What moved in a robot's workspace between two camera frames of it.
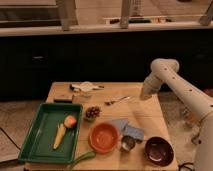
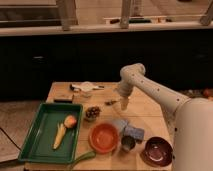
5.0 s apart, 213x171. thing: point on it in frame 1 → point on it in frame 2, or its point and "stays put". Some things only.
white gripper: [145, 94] → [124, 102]
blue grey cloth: [127, 130] stays put
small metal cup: [128, 142] stays put
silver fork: [114, 101] stays put
